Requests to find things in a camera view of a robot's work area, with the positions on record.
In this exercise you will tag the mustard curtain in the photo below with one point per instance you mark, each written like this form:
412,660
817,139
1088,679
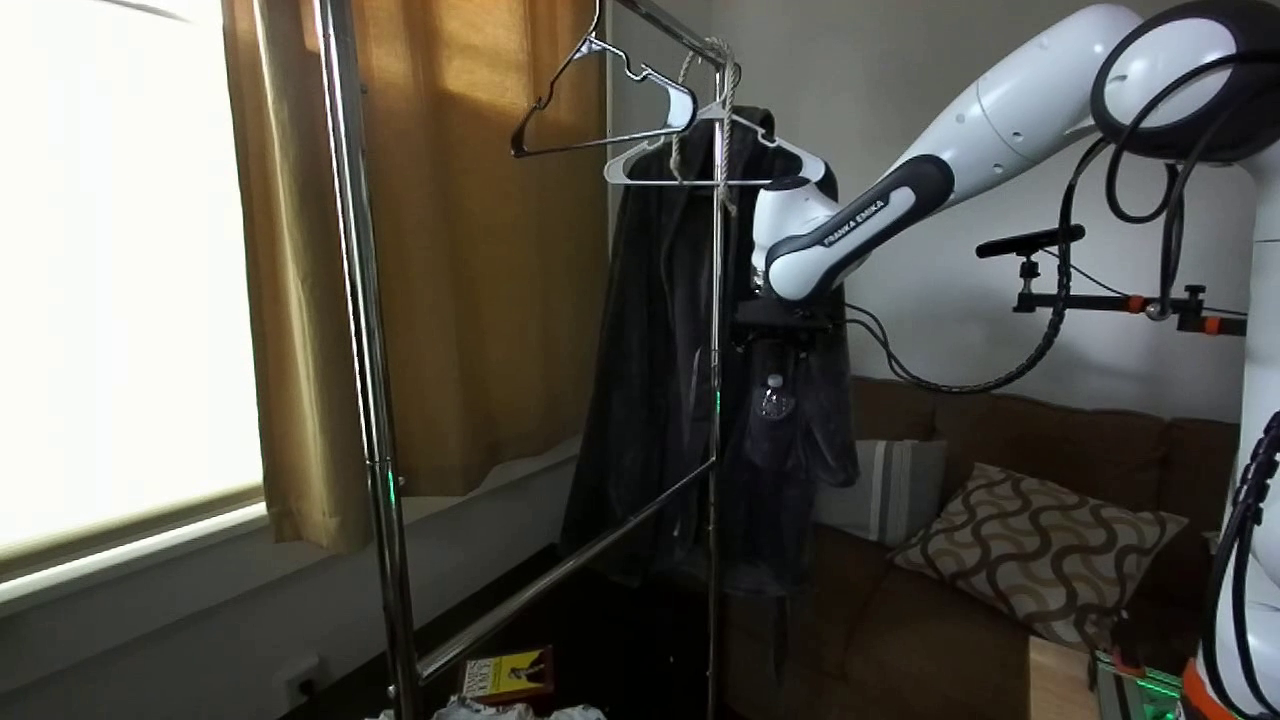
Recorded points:
466,266

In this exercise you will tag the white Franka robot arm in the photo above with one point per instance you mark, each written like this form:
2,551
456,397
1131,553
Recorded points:
1013,107

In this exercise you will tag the green lit robot mount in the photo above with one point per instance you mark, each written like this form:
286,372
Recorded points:
1132,693

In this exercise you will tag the white plastic hanger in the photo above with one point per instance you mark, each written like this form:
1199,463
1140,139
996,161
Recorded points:
622,166

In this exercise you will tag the black robe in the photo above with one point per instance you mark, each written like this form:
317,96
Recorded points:
653,372

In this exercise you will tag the metal clothes rack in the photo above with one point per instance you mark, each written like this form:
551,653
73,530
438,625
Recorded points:
383,443

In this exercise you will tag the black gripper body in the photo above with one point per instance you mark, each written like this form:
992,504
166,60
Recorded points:
785,324

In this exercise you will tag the clear plastic water bottle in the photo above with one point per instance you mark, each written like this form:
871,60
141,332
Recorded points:
775,397

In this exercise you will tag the yellow cardboard box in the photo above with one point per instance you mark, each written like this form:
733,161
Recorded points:
515,679

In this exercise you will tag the white window blind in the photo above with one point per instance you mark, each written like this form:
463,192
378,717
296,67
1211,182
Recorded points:
123,266

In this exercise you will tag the white striped cushion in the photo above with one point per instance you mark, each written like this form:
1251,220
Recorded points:
893,487

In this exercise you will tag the light wooden table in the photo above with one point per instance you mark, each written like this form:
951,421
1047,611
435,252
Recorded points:
1061,684

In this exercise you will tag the brown sofa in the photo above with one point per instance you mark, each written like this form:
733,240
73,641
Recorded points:
921,641

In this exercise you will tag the wave patterned pillow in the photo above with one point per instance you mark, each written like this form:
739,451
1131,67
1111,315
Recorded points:
1040,544

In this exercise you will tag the black stereo camera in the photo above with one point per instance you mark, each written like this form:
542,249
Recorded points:
1032,240

